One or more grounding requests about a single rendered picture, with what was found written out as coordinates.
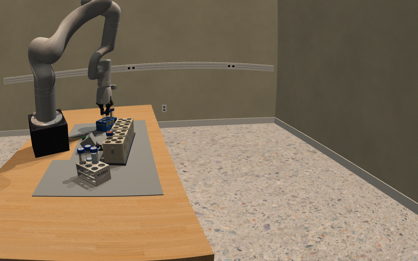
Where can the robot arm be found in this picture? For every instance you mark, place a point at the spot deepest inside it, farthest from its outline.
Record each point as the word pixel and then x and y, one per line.
pixel 43 52

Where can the beige bucket adapter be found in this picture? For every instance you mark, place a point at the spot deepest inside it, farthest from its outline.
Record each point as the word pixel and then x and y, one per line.
pixel 122 133
pixel 126 120
pixel 114 150
pixel 124 126

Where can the blue tube rack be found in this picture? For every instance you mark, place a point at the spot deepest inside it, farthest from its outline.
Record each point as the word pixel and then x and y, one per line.
pixel 101 126

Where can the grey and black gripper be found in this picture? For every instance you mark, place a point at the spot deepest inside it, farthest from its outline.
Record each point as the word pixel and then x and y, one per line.
pixel 104 96

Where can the beige tube rack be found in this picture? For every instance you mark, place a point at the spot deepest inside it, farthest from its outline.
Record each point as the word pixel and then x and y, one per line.
pixel 95 177

